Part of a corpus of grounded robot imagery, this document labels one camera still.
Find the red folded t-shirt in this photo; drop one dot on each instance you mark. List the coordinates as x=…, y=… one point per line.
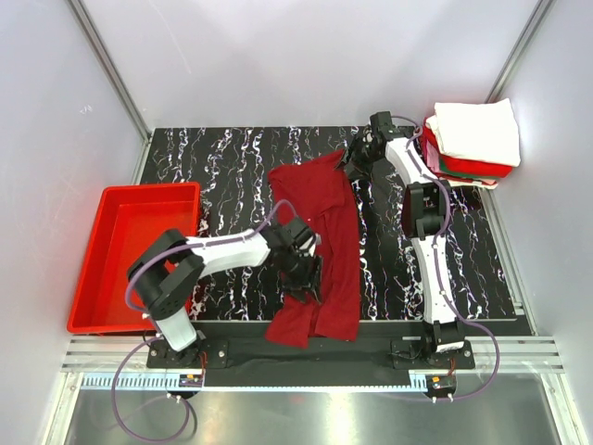
x=504, y=170

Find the green folded t-shirt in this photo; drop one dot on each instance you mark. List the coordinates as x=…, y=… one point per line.
x=467, y=168

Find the dark red t-shirt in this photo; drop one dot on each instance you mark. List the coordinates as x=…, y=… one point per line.
x=322, y=196

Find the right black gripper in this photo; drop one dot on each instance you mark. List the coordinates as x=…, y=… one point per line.
x=361, y=172

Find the red plastic bin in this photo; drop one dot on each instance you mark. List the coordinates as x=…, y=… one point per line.
x=128, y=220

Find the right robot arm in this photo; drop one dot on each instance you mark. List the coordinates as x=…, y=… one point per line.
x=425, y=219

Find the left aluminium frame post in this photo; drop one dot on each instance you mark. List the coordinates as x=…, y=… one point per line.
x=93, y=37

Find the connector board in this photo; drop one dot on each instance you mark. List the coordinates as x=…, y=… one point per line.
x=443, y=382
x=188, y=381

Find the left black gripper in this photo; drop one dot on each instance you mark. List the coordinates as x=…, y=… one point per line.
x=309, y=281

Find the cream folded t-shirt bottom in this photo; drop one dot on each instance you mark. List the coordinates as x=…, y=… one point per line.
x=460, y=182

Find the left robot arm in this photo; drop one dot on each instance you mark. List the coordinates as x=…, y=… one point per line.
x=164, y=276

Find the aluminium frame post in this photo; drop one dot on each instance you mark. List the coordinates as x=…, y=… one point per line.
x=520, y=47
x=93, y=37

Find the white folded t-shirt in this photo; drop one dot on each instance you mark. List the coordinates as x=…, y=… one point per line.
x=478, y=132

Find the pink folded t-shirt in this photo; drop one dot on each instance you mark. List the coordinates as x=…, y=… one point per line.
x=432, y=157

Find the white slotted cable duct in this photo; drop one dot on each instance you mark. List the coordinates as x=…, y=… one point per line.
x=405, y=383

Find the right connector board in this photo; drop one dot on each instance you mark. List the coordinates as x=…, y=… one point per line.
x=443, y=382

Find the left connector board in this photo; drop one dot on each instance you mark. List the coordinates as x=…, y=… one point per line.
x=188, y=381

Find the right aluminium frame post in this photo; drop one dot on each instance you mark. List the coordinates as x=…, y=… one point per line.
x=520, y=47

